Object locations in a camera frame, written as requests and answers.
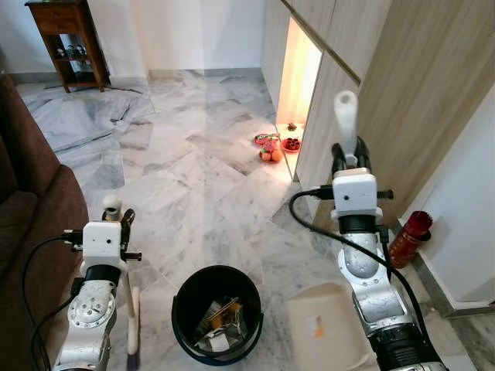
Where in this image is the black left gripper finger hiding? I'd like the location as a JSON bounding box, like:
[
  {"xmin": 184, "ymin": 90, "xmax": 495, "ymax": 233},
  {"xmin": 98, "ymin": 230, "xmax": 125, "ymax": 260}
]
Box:
[{"xmin": 118, "ymin": 208, "xmax": 137, "ymax": 250}]

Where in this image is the beige broom with purple bristles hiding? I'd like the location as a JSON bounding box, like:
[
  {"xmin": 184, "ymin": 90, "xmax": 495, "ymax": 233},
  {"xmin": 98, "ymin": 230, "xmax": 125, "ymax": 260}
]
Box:
[{"xmin": 102, "ymin": 195, "xmax": 142, "ymax": 370}]

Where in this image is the beige long-handled dustpan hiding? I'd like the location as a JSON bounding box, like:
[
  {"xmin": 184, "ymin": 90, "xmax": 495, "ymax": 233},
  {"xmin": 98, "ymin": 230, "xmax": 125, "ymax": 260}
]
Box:
[{"xmin": 286, "ymin": 90, "xmax": 374, "ymax": 371}]

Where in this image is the red plate with oranges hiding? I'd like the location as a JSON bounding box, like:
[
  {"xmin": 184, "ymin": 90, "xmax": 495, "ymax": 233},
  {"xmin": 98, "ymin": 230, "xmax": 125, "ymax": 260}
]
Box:
[{"xmin": 254, "ymin": 133, "xmax": 283, "ymax": 164}]

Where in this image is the black open bucket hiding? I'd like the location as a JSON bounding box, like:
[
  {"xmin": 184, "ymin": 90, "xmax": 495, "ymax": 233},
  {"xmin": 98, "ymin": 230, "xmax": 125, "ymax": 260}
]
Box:
[{"xmin": 172, "ymin": 265, "xmax": 265, "ymax": 366}]

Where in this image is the light wood wardrobe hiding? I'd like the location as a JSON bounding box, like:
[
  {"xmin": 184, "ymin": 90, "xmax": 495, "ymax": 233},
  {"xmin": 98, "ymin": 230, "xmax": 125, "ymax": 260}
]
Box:
[{"xmin": 261, "ymin": 0, "xmax": 495, "ymax": 226}]

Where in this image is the brown sofa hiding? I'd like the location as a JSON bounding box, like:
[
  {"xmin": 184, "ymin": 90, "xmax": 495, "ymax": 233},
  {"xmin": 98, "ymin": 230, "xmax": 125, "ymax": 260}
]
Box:
[{"xmin": 0, "ymin": 73, "xmax": 90, "ymax": 371}]

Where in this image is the red cylinder can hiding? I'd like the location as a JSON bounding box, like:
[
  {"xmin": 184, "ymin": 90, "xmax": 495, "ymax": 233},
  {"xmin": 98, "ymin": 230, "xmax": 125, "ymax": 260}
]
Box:
[{"xmin": 387, "ymin": 210, "xmax": 435, "ymax": 270}]

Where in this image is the dark wooden cabinet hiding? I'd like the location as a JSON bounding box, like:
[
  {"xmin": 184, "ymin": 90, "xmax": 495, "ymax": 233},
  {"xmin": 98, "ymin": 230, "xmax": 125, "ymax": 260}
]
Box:
[{"xmin": 25, "ymin": 0, "xmax": 110, "ymax": 94}]

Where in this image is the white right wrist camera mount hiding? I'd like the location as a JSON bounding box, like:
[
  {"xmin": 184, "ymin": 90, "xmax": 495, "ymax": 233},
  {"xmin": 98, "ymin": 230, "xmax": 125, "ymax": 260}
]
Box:
[{"xmin": 331, "ymin": 172, "xmax": 382, "ymax": 218}]

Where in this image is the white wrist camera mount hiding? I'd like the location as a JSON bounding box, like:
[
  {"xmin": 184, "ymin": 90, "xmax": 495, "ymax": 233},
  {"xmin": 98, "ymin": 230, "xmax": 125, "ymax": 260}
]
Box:
[
  {"xmin": 331, "ymin": 172, "xmax": 382, "ymax": 218},
  {"xmin": 81, "ymin": 222, "xmax": 123, "ymax": 267}
]

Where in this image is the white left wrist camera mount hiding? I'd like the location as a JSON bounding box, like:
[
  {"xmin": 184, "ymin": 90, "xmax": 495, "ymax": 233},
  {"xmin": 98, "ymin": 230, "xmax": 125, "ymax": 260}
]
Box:
[{"xmin": 81, "ymin": 222, "xmax": 123, "ymax": 267}]

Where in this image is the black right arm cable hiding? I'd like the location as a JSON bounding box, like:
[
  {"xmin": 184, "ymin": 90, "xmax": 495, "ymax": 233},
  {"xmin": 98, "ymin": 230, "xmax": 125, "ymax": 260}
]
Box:
[{"xmin": 288, "ymin": 185, "xmax": 428, "ymax": 342}]

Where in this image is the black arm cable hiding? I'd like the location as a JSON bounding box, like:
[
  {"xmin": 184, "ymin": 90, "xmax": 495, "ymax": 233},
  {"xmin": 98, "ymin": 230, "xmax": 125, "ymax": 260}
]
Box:
[
  {"xmin": 288, "ymin": 185, "xmax": 428, "ymax": 342},
  {"xmin": 22, "ymin": 230, "xmax": 86, "ymax": 371}
]

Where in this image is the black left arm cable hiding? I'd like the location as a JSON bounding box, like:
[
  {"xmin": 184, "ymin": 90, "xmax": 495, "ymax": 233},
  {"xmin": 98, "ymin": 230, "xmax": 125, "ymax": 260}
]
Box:
[{"xmin": 22, "ymin": 230, "xmax": 86, "ymax": 371}]

